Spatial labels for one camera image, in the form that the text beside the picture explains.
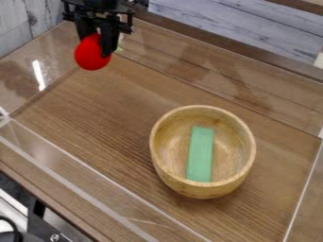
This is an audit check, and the black cable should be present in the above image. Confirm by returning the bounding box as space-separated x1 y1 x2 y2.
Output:
0 216 22 242

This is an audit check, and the black metal table frame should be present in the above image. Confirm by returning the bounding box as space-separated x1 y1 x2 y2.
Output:
0 172 92 242

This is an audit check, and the wooden oval bowl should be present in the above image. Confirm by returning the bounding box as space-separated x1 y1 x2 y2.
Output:
149 105 256 199

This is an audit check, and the clear acrylic tray wall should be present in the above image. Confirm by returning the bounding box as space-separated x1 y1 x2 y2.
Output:
0 13 323 242

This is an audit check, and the red plush strawberry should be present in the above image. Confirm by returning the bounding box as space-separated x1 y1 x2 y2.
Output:
73 33 112 71

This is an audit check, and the green rectangular block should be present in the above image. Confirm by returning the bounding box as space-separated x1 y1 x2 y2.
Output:
185 127 215 182

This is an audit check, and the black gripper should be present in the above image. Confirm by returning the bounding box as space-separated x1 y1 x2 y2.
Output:
60 0 135 58

